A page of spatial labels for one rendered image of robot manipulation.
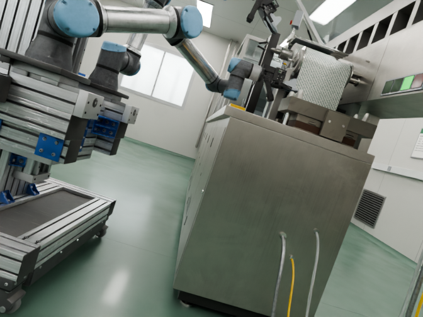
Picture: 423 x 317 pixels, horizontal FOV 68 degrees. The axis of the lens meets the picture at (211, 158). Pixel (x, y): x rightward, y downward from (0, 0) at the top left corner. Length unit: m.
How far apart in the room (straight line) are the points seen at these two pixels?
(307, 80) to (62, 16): 1.08
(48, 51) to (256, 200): 0.94
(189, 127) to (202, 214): 5.83
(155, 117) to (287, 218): 5.99
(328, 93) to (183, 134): 5.65
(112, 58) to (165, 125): 5.50
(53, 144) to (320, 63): 1.22
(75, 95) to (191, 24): 0.50
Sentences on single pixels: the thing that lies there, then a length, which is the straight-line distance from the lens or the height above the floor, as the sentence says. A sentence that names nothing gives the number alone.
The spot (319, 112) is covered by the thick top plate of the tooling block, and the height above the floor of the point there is 1.00.
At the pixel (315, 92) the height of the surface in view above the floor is 1.12.
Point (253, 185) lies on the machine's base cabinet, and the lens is 1.30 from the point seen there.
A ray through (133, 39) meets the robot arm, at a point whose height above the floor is 1.11.
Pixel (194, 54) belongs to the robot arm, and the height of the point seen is 1.08.
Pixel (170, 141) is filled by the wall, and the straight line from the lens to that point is 7.11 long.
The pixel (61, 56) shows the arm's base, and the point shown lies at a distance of 1.22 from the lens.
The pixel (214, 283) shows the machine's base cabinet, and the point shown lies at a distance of 1.43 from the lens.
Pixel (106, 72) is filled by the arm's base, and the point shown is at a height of 0.89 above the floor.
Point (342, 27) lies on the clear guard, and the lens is 2.38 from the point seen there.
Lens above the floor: 0.78
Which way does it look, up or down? 5 degrees down
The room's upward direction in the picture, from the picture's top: 19 degrees clockwise
